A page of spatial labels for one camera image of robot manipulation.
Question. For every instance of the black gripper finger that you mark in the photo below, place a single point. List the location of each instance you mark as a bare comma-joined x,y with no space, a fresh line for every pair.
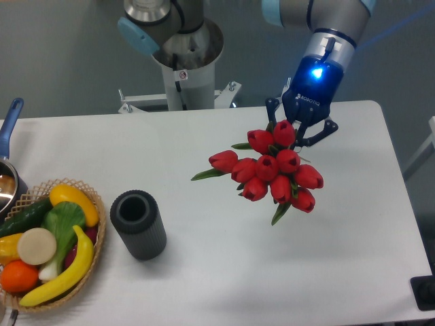
329,127
275,110

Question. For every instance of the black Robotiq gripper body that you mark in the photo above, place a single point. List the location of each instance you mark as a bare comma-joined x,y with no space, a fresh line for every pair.
311,91

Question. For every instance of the red tulip bouquet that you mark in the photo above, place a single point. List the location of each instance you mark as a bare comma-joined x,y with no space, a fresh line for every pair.
268,164

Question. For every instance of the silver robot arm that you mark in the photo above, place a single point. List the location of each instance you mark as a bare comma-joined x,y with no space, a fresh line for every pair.
186,45

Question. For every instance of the dark grey ribbed vase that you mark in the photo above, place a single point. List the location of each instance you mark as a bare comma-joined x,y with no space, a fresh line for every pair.
136,218

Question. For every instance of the black device at table edge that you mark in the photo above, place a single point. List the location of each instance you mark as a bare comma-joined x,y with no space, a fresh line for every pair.
423,291

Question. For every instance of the red purple vegetable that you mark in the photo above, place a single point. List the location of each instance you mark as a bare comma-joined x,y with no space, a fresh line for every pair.
92,234

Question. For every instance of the yellow squash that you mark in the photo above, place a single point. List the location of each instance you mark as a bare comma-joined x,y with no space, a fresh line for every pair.
68,193

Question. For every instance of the green bok choy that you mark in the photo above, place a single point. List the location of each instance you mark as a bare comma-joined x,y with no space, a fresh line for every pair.
60,221

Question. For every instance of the woven wicker basket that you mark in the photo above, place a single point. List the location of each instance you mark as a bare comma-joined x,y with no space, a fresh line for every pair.
36,194

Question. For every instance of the yellow banana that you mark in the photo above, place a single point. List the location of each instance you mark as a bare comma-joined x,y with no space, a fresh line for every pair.
67,279

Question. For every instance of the green cucumber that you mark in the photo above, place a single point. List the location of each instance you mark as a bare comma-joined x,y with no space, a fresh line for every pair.
26,219

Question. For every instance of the beige round disc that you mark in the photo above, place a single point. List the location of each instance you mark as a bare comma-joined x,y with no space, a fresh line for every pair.
36,246

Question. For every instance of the yellow bell pepper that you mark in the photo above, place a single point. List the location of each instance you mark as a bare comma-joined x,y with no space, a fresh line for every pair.
8,248

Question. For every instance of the orange fruit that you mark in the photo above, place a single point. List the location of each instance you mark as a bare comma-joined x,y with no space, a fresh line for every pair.
18,277

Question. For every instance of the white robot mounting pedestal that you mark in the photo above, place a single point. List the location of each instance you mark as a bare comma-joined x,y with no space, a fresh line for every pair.
192,89

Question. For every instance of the blue handled saucepan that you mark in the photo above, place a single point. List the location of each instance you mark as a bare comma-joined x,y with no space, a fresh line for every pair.
12,185

